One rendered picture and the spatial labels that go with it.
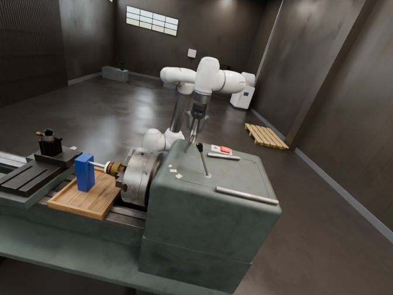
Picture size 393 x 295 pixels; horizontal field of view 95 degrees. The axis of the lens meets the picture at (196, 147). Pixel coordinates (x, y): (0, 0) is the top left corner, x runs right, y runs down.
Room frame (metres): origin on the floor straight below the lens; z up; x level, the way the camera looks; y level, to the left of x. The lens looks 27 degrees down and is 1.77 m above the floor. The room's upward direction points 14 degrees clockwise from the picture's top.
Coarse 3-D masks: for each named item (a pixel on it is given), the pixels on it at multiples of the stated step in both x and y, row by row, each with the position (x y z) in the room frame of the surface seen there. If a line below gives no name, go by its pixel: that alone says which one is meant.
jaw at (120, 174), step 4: (116, 172) 0.76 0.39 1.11; (120, 172) 0.77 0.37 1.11; (124, 172) 0.78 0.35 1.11; (116, 176) 0.73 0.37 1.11; (120, 176) 0.73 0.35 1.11; (116, 180) 0.68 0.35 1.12; (120, 180) 0.69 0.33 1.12; (116, 184) 0.68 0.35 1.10; (120, 184) 0.68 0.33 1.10; (124, 184) 0.67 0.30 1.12; (124, 188) 0.67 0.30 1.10
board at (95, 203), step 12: (96, 168) 0.98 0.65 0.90; (72, 180) 0.82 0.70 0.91; (96, 180) 0.89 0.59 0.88; (108, 180) 0.92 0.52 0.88; (60, 192) 0.71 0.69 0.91; (72, 192) 0.75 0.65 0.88; (84, 192) 0.77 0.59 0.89; (96, 192) 0.79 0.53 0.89; (108, 192) 0.82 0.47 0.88; (120, 192) 0.85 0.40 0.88; (48, 204) 0.63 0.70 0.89; (60, 204) 0.64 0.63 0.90; (72, 204) 0.67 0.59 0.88; (84, 204) 0.69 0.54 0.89; (96, 204) 0.71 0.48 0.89; (108, 204) 0.71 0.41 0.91; (96, 216) 0.63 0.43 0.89
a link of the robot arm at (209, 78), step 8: (200, 64) 0.92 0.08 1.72; (208, 64) 0.89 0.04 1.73; (216, 64) 0.91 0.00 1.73; (200, 72) 0.90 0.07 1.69; (208, 72) 0.89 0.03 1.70; (216, 72) 0.91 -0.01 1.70; (200, 80) 0.89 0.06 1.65; (208, 80) 0.89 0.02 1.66; (216, 80) 0.91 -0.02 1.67; (224, 80) 0.94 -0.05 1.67; (200, 88) 0.89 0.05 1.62; (208, 88) 0.90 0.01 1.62; (216, 88) 0.93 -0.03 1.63
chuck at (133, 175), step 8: (136, 152) 0.80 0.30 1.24; (144, 152) 0.82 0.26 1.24; (152, 152) 0.84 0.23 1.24; (136, 160) 0.75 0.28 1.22; (144, 160) 0.76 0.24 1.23; (128, 168) 0.71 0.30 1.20; (136, 168) 0.72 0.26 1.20; (144, 168) 0.72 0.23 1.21; (128, 176) 0.68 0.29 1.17; (136, 176) 0.69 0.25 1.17; (128, 184) 0.67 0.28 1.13; (136, 184) 0.67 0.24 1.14; (128, 192) 0.66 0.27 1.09; (136, 192) 0.66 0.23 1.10; (128, 200) 0.67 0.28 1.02; (136, 200) 0.66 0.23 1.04
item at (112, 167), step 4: (108, 164) 0.80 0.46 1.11; (112, 164) 0.81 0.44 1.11; (116, 164) 0.81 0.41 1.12; (120, 164) 0.82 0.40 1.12; (108, 168) 0.78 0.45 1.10; (112, 168) 0.78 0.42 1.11; (116, 168) 0.78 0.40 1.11; (120, 168) 0.80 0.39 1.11; (124, 168) 0.81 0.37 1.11; (108, 172) 0.78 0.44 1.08; (112, 172) 0.77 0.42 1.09
